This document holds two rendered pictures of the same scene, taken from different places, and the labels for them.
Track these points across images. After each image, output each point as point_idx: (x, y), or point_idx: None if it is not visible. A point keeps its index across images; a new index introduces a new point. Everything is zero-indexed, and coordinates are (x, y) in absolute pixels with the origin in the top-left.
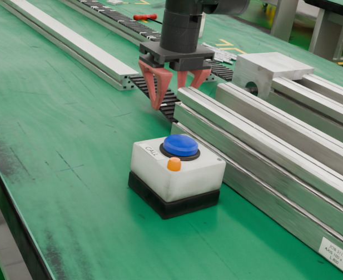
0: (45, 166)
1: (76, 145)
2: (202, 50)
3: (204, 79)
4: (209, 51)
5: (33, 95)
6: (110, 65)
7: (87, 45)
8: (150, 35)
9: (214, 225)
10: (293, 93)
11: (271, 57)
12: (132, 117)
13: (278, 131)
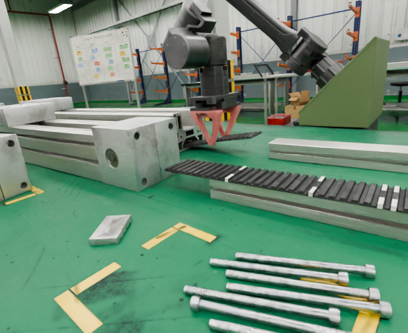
0: (240, 127)
1: (241, 131)
2: (198, 96)
3: (194, 119)
4: (192, 97)
5: (308, 136)
6: (300, 140)
7: (379, 147)
8: (406, 193)
9: None
10: None
11: (137, 123)
12: (238, 144)
13: None
